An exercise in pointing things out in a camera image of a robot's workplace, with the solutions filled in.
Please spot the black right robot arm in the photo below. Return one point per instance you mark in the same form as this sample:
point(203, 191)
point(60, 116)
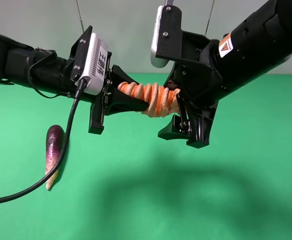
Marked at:
point(260, 43)

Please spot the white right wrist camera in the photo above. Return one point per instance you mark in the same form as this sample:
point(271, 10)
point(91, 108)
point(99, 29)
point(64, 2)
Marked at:
point(166, 44)

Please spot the purple eggplant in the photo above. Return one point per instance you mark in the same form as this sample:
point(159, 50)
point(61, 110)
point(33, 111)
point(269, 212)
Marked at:
point(53, 146)

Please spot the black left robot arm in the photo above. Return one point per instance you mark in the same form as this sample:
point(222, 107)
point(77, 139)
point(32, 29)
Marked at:
point(44, 71)

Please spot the orange twisted bread roll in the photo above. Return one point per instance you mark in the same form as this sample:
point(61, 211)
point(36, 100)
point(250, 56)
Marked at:
point(162, 101)

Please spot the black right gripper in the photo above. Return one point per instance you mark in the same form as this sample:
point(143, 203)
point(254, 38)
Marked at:
point(195, 75)

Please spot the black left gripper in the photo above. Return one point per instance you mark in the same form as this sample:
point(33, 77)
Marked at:
point(102, 104)

